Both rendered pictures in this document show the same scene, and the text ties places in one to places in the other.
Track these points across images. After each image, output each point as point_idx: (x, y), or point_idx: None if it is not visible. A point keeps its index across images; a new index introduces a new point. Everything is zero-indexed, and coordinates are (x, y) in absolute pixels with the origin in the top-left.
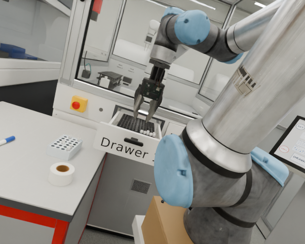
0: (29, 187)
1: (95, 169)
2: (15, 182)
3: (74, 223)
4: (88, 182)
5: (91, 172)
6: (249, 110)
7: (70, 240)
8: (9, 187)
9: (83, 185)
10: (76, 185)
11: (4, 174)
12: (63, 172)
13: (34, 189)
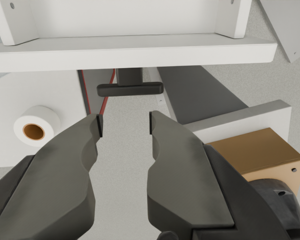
0: (25, 148)
1: (73, 71)
2: (5, 147)
3: (95, 80)
4: (83, 109)
5: (72, 82)
6: None
7: (99, 70)
8: (9, 155)
9: (80, 119)
10: (72, 123)
11: None
12: (42, 139)
13: (32, 148)
